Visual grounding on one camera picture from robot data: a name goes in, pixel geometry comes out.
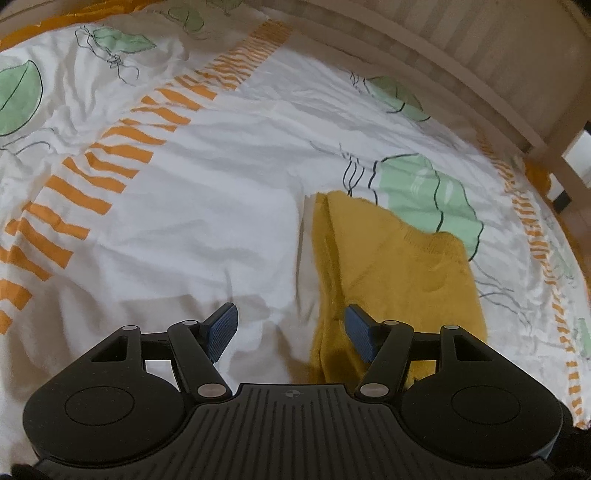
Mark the white leaf-print bed sheet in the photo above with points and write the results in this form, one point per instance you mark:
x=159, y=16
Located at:
x=194, y=207

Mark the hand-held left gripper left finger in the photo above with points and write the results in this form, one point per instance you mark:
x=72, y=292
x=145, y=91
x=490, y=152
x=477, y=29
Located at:
x=222, y=330

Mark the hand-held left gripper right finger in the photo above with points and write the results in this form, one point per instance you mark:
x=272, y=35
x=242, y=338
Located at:
x=361, y=330

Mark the mustard yellow knit garment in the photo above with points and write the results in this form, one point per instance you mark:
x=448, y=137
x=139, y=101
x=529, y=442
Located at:
x=392, y=272

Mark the orange under sheet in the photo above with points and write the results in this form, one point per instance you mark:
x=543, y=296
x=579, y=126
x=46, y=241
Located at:
x=41, y=25

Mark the beige slatted wooden bed frame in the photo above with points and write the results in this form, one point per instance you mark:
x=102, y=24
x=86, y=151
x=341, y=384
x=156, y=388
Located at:
x=485, y=55

